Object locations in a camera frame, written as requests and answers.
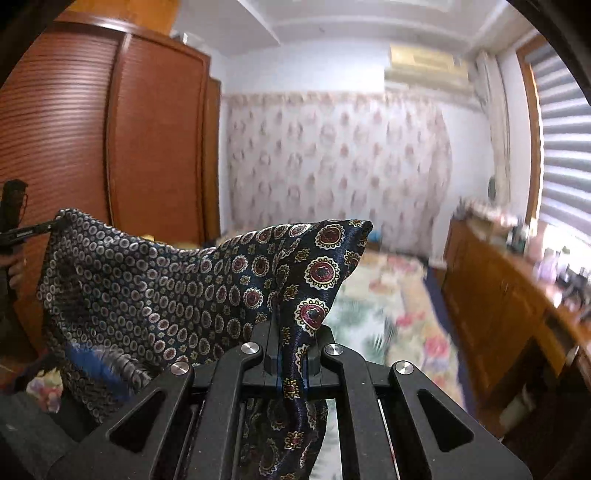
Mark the person's left hand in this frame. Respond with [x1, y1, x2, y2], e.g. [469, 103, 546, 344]
[6, 257, 27, 289]

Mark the floral window curtain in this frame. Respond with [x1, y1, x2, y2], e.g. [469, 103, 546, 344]
[475, 51, 514, 209]

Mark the floral blanket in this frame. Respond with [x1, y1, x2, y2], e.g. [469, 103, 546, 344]
[25, 231, 476, 480]

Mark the wooden side cabinet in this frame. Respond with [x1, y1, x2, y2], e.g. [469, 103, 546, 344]
[442, 216, 591, 440]

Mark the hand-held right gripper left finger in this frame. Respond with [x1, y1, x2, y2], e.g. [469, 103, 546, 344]
[46, 322, 282, 480]

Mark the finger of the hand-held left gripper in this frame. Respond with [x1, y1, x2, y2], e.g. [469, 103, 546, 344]
[0, 220, 62, 243]

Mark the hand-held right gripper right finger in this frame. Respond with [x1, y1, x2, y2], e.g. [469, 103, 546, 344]
[302, 324, 533, 480]

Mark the striped window blind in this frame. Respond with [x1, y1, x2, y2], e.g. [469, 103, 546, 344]
[530, 37, 591, 232]

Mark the wooden slatted wardrobe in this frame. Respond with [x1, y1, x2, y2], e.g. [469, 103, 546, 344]
[0, 11, 223, 370]

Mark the navy patterned satin shirt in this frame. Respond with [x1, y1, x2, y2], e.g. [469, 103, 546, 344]
[37, 209, 374, 480]

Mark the ring patterned wall cloth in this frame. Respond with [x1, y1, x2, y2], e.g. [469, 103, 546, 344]
[222, 90, 456, 256]

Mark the wooden overhead cabinet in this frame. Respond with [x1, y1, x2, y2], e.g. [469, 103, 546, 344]
[54, 0, 182, 36]

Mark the white air conditioner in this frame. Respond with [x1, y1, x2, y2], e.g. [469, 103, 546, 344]
[384, 44, 474, 96]

